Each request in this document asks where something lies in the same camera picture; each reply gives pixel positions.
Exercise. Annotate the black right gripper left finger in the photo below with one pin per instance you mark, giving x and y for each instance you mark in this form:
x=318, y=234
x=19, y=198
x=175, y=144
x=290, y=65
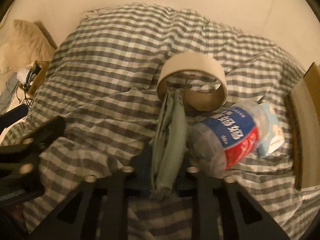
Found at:
x=102, y=202

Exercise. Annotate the white tape roll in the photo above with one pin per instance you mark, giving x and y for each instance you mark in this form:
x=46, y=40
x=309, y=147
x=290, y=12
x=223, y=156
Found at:
x=202, y=78

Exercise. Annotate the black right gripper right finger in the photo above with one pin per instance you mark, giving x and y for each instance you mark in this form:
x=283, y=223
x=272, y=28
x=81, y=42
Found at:
x=223, y=210

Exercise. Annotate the blue denim garment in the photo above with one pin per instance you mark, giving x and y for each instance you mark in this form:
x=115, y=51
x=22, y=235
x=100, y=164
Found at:
x=8, y=93

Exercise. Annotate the open cardboard box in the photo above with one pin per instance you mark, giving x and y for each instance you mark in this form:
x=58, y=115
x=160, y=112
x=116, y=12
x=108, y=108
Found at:
x=302, y=105

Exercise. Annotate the small brown cardboard box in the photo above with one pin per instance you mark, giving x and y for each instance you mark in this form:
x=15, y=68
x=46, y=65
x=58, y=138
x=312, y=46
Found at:
x=37, y=77

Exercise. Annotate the beige pillow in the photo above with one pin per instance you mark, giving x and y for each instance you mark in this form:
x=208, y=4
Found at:
x=26, y=43

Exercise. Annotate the blue white tissue packet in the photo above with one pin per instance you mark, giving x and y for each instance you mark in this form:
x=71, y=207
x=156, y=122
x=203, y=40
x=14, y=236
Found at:
x=275, y=136

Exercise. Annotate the clear plastic bottle blue label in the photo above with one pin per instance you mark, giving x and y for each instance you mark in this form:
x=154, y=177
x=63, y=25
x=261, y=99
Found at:
x=219, y=142

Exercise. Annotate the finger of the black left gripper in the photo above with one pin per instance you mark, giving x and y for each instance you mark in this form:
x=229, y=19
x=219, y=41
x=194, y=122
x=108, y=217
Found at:
x=44, y=136
x=12, y=116

